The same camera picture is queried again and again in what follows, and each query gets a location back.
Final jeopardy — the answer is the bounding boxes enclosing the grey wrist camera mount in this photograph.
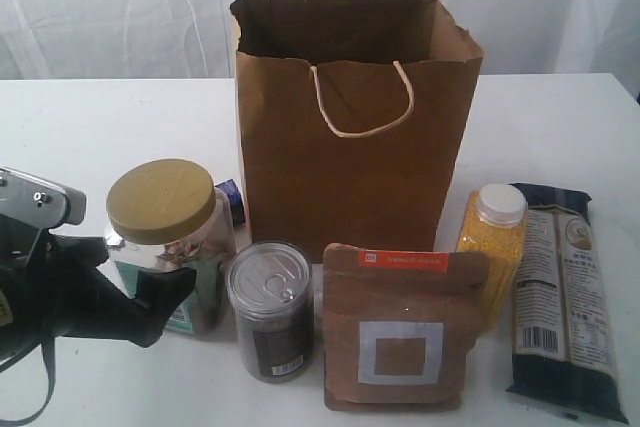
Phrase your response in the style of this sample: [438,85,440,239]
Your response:
[0,165,87,268]

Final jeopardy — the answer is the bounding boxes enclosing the clear nut jar gold lid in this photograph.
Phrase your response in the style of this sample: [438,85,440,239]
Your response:
[104,159,236,338]

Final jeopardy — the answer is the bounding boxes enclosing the brown paper shopping bag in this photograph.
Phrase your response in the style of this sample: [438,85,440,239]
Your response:
[230,0,484,262]

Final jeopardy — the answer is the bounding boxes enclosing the clear can dark grains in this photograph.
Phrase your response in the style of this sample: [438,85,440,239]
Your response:
[226,241,315,383]

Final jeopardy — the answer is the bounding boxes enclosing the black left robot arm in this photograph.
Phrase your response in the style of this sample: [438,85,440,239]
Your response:
[1,231,196,359]

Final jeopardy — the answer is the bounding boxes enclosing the small blue white milk carton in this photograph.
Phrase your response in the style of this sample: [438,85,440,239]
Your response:
[216,179,246,227]

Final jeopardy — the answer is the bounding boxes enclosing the brown kraft stand-up pouch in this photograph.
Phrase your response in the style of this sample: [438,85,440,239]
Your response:
[322,243,489,412]

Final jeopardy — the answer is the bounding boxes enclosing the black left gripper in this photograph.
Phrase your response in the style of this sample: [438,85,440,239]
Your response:
[9,234,196,348]

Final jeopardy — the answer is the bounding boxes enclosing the dark blue noodle packet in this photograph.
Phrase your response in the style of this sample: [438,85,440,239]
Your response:
[507,183,628,423]

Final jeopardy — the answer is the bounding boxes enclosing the yellow millet plastic bottle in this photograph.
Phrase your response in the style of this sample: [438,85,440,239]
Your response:
[456,183,527,334]

